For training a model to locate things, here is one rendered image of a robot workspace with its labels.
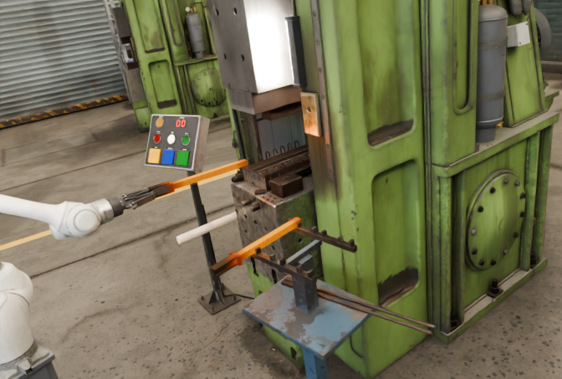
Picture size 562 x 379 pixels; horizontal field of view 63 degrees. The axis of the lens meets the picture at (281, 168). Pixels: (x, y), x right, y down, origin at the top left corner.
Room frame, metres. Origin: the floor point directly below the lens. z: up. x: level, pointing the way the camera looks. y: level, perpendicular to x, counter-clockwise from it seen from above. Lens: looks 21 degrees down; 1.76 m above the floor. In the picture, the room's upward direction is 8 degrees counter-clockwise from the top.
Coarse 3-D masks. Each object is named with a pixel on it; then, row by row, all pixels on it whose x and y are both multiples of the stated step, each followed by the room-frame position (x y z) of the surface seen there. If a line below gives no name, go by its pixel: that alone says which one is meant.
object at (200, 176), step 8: (240, 160) 1.93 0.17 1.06; (216, 168) 1.86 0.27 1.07; (224, 168) 1.85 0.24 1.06; (232, 168) 1.87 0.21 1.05; (192, 176) 1.80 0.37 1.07; (200, 176) 1.79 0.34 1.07; (208, 176) 1.81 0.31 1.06; (160, 184) 1.72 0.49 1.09; (168, 184) 1.73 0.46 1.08; (176, 184) 1.73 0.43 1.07; (184, 184) 1.75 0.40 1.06; (168, 192) 1.72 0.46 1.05
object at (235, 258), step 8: (288, 224) 1.51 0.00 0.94; (272, 232) 1.47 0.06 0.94; (280, 232) 1.46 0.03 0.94; (288, 232) 1.49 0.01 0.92; (256, 240) 1.43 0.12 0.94; (264, 240) 1.42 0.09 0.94; (272, 240) 1.44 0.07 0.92; (248, 248) 1.38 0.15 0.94; (232, 256) 1.34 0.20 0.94; (240, 256) 1.33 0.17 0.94; (248, 256) 1.36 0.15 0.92; (216, 264) 1.30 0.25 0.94; (224, 264) 1.30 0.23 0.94; (232, 264) 1.32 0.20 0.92; (240, 264) 1.33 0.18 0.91; (216, 272) 1.28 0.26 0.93; (224, 272) 1.29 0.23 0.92
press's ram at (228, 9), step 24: (216, 0) 2.02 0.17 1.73; (240, 0) 1.86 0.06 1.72; (264, 0) 1.89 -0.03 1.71; (288, 0) 1.95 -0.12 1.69; (216, 24) 2.05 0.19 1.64; (240, 24) 1.88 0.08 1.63; (264, 24) 1.88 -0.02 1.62; (216, 48) 2.09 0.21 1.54; (240, 48) 1.91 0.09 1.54; (264, 48) 1.87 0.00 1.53; (288, 48) 1.93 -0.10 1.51; (240, 72) 1.94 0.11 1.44; (264, 72) 1.87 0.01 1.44; (288, 72) 1.93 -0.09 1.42
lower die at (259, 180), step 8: (288, 152) 2.17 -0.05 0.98; (296, 152) 2.10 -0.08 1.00; (264, 160) 2.11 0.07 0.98; (272, 160) 2.07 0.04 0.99; (288, 160) 2.01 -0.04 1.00; (296, 160) 2.02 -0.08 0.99; (304, 160) 2.00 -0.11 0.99; (248, 168) 2.00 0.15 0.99; (264, 168) 1.95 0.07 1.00; (272, 168) 1.96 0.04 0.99; (280, 168) 1.94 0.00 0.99; (288, 168) 1.95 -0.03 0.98; (248, 176) 2.01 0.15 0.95; (256, 176) 1.94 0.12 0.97; (264, 176) 1.88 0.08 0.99; (272, 176) 1.90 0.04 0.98; (256, 184) 1.96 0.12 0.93; (264, 184) 1.89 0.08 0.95
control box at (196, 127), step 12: (156, 120) 2.43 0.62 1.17; (168, 120) 2.39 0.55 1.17; (180, 120) 2.35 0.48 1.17; (192, 120) 2.30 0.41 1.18; (204, 120) 2.31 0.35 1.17; (156, 132) 2.40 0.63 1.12; (168, 132) 2.36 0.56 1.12; (180, 132) 2.32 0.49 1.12; (192, 132) 2.27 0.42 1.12; (204, 132) 2.30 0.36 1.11; (156, 144) 2.37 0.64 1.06; (168, 144) 2.33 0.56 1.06; (180, 144) 2.28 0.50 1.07; (192, 144) 2.24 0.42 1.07; (204, 144) 2.28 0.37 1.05; (192, 156) 2.21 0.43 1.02; (168, 168) 2.35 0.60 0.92; (180, 168) 2.22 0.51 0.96; (192, 168) 2.18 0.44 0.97
